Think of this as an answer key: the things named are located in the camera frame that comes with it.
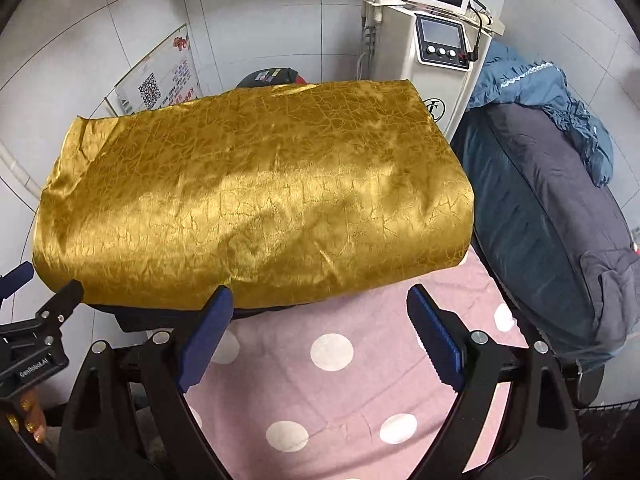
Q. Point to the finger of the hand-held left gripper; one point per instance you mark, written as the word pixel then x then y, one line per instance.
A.
pixel 17 280
pixel 62 302

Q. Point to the golden satin patterned jacket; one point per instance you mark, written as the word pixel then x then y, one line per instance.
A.
pixel 250 195

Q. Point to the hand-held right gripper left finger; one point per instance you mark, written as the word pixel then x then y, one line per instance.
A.
pixel 207 342

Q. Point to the blue ruffled duvet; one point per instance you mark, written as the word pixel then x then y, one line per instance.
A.
pixel 550 95

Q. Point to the white wall pipe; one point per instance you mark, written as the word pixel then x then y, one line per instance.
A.
pixel 17 170

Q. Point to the wall notice sign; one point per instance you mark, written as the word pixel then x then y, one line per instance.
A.
pixel 160 80

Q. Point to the red and black helmet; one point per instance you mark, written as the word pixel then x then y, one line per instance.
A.
pixel 272 77

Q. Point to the person's left hand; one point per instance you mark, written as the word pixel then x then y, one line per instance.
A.
pixel 30 415

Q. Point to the white beauty machine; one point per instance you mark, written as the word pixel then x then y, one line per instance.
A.
pixel 425 55

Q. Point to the pink polka dot blanket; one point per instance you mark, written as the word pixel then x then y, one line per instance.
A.
pixel 350 375

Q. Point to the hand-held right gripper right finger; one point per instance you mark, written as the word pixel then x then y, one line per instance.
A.
pixel 435 340

